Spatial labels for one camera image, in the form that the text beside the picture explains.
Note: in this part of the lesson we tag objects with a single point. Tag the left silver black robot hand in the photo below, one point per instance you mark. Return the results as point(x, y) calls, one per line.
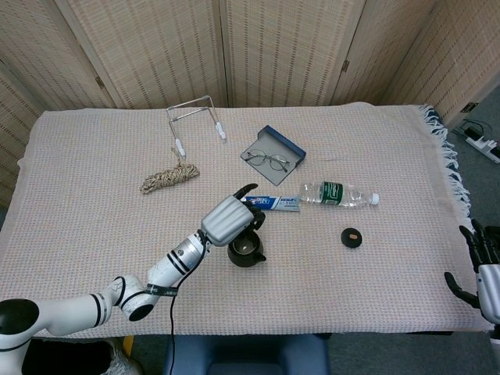
point(226, 220)

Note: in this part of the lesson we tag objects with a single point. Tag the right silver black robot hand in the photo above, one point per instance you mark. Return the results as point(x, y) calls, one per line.
point(488, 273)

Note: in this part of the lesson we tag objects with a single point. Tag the black ceramic teapot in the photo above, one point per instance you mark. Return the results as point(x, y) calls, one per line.
point(246, 256)

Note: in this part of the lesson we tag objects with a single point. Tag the black teapot lid wooden knob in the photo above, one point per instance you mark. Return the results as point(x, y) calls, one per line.
point(351, 238)

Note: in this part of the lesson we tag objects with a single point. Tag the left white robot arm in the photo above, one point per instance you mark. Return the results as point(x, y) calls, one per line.
point(117, 293)

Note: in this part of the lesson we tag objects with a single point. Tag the blue white toothpaste tube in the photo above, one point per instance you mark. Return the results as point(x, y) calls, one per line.
point(281, 203)

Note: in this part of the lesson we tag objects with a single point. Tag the blue open glasses case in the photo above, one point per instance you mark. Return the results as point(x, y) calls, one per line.
point(289, 150)

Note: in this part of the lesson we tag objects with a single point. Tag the beige woven tablecloth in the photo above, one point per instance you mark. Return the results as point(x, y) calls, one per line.
point(312, 285)

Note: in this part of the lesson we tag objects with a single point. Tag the clear bottle green label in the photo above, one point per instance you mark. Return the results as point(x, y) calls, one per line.
point(332, 193)

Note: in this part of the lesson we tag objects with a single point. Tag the white power strip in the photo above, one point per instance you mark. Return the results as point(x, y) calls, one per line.
point(484, 146)

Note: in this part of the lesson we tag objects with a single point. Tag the blue chair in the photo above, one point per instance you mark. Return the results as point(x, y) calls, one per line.
point(250, 355)

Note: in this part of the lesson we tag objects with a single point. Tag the woven folding screen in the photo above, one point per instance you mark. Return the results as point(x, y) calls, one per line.
point(273, 47)

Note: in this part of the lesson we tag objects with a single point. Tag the thin metal frame eyeglasses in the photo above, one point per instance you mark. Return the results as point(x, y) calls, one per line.
point(269, 159)

